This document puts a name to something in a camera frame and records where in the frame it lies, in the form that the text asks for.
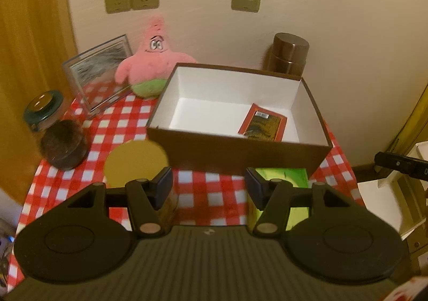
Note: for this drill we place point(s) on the green tissue pack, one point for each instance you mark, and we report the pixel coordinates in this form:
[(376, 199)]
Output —
[(287, 175)]

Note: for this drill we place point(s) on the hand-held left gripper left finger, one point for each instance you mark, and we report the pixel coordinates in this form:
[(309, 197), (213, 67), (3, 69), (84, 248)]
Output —
[(164, 184)]

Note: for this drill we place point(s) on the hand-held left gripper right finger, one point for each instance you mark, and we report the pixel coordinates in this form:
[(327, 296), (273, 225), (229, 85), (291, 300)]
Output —
[(255, 184)]

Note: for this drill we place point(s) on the white board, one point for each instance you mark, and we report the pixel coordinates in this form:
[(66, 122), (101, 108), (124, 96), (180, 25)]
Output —
[(378, 197)]

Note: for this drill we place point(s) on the glass jar with green lid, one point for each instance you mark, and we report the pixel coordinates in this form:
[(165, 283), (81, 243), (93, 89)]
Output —
[(43, 107)]

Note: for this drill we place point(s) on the yellow curtain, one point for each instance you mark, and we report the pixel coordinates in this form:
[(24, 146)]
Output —
[(30, 37)]

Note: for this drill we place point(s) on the red snack packet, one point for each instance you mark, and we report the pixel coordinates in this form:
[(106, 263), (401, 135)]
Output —
[(264, 122)]

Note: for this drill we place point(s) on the red checked tablecloth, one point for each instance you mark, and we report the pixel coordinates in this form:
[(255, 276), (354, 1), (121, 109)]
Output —
[(207, 187)]

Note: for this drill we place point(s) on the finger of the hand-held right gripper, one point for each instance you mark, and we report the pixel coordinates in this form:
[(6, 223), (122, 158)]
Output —
[(399, 164)]

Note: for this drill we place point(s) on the brown cardboard box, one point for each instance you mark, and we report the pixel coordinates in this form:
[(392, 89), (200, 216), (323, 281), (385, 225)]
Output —
[(234, 157)]

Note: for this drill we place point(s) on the dark brown round jar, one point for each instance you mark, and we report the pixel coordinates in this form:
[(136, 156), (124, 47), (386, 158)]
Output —
[(63, 144)]

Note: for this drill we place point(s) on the red and white packet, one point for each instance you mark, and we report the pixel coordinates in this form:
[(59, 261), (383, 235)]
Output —
[(408, 291)]

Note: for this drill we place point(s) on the clear picture frame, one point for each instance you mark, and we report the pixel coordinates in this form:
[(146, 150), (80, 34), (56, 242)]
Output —
[(97, 70)]

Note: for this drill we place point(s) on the pink starfish plush toy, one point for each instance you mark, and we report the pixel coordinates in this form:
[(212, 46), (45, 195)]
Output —
[(150, 67)]

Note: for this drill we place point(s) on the yellow-lidded peanut jar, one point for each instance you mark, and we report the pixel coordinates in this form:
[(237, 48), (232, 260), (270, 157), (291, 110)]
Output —
[(133, 160)]

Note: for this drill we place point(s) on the brown cylindrical canister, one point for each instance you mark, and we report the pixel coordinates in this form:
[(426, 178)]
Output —
[(289, 52)]

